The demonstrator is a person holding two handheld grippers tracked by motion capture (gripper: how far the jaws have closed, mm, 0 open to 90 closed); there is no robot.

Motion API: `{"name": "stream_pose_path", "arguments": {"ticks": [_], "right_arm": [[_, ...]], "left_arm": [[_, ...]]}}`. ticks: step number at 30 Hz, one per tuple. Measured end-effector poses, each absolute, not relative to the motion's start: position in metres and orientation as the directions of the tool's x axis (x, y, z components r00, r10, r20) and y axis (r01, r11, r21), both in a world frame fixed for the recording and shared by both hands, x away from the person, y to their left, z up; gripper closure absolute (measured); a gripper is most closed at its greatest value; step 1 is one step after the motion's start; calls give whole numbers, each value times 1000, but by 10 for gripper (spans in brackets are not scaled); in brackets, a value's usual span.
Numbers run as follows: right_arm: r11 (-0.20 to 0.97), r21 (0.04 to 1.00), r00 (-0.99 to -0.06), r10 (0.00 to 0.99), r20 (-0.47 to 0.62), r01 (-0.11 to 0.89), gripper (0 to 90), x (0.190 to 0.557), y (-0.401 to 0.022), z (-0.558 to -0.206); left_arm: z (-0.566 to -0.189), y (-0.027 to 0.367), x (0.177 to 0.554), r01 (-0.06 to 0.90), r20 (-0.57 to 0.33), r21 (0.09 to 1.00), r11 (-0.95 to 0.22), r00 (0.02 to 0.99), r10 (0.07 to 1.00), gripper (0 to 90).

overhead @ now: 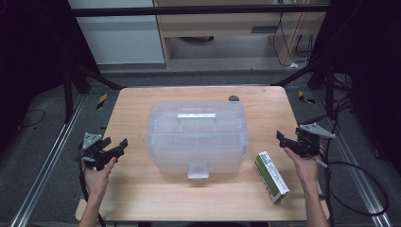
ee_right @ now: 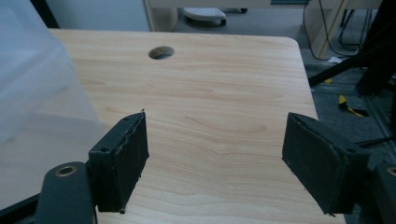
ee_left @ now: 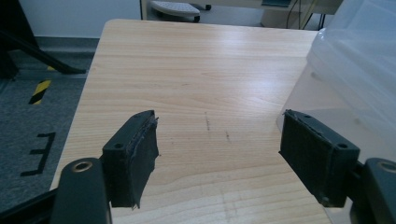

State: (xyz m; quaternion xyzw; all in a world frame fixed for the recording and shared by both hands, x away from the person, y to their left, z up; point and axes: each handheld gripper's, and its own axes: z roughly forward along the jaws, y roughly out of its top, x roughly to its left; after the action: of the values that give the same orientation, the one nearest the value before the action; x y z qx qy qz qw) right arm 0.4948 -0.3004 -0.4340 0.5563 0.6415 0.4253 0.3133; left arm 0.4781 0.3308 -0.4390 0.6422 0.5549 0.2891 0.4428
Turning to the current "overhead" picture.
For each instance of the clear plastic storage box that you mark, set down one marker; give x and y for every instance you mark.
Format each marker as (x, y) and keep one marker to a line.
(197, 142)

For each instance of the person's right hand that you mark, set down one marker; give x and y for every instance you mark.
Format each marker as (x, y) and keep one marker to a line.
(307, 171)

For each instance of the aluminium floor rail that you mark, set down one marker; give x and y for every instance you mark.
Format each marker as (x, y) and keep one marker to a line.
(47, 164)
(359, 186)

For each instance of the yellow black tape strip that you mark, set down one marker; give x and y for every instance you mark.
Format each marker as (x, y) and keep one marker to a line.
(101, 101)
(304, 97)

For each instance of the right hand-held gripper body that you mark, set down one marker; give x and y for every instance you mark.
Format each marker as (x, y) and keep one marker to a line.
(309, 143)

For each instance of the green white medicine box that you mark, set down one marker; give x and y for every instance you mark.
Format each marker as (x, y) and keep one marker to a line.
(271, 176)

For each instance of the black horizontal bar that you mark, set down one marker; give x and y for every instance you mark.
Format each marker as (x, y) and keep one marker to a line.
(189, 10)

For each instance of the black metal stand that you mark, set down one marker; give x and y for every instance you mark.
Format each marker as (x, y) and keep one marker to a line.
(329, 91)
(68, 94)

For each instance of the dark round table cap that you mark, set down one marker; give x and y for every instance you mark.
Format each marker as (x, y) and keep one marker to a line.
(234, 98)

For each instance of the white plug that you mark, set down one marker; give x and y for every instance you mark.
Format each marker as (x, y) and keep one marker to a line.
(293, 65)

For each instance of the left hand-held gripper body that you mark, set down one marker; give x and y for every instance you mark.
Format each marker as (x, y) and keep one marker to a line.
(93, 148)

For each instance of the person's left hand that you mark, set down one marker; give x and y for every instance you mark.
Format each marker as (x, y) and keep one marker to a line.
(96, 181)

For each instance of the light wooden desk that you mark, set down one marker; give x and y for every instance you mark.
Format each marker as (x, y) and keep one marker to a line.
(220, 25)

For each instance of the white cabinet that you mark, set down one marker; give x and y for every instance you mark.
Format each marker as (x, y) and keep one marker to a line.
(119, 34)

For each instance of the grey tape strip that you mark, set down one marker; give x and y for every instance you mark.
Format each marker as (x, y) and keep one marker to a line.
(321, 197)

